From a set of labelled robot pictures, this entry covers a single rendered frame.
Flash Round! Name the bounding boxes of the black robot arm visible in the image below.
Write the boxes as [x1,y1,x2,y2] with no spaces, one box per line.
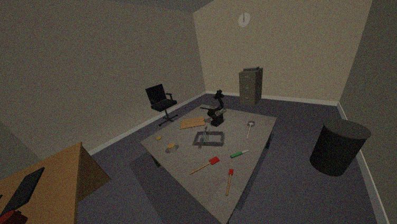
[207,91,224,119]

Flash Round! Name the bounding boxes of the brown wooden board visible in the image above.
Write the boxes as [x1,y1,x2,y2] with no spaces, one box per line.
[180,116,205,129]

